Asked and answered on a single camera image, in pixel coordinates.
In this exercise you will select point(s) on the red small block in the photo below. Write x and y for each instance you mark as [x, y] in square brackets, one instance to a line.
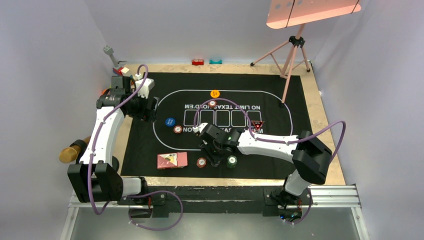
[197, 62]

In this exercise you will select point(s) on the black poker table mat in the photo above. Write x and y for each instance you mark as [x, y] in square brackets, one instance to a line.
[257, 96]

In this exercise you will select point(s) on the blue round dealer button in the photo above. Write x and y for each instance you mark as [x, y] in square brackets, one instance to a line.
[170, 122]

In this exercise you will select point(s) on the red poker chip stack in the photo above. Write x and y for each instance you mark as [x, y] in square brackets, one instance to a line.
[201, 162]

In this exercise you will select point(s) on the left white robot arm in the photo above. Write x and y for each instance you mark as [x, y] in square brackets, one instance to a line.
[94, 176]

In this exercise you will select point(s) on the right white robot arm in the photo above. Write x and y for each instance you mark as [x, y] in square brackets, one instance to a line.
[309, 155]

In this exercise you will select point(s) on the pink music stand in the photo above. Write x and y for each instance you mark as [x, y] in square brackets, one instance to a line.
[289, 13]

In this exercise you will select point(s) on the teal small block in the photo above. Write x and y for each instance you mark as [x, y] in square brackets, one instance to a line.
[215, 61]

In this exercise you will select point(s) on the green poker chip stack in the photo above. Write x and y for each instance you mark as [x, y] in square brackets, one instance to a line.
[231, 161]

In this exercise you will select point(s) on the gold microphone on stand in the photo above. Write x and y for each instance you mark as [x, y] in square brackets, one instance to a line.
[74, 151]

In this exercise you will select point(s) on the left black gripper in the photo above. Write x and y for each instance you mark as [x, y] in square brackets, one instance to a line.
[145, 113]

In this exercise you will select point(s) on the colourful toy block train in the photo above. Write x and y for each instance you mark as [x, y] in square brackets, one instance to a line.
[121, 71]

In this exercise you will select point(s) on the red triangular button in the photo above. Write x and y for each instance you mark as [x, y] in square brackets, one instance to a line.
[257, 124]

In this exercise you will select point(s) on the orange round button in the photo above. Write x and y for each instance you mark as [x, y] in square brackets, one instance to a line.
[215, 93]

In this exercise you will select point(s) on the pink playing card box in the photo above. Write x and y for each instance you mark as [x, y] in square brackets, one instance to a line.
[172, 160]

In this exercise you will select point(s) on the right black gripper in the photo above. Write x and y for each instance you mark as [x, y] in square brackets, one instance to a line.
[214, 158]

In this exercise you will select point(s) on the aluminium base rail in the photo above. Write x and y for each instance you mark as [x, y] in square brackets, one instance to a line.
[223, 213]

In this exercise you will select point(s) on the red poker chip top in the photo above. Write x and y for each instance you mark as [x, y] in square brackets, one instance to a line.
[212, 104]

